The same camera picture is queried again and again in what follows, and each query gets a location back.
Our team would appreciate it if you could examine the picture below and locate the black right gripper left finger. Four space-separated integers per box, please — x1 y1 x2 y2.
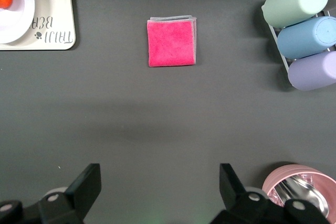
39 163 102 224

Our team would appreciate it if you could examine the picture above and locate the metal scoop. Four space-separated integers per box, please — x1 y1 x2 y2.
272 175 330 220

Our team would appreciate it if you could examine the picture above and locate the white wire cup rack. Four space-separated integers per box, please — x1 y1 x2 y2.
261 0 336 74

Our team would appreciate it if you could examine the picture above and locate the folded pink cloth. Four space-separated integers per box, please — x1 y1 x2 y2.
146 15 198 68

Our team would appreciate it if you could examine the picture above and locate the pink bowl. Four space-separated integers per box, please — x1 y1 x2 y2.
261 164 336 224

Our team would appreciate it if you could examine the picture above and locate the cream tray with bear print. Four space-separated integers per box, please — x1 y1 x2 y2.
0 0 77 51

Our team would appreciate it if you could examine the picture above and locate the blue cup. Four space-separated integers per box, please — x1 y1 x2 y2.
277 16 336 60

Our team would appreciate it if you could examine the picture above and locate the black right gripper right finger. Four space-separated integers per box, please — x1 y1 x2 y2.
209 163 279 224

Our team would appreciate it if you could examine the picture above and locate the white ribbed plate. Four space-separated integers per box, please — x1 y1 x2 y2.
0 0 36 45

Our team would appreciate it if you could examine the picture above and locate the green cup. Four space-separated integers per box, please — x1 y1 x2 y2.
261 0 330 29

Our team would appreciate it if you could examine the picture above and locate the purple cup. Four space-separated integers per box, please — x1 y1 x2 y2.
288 50 336 92

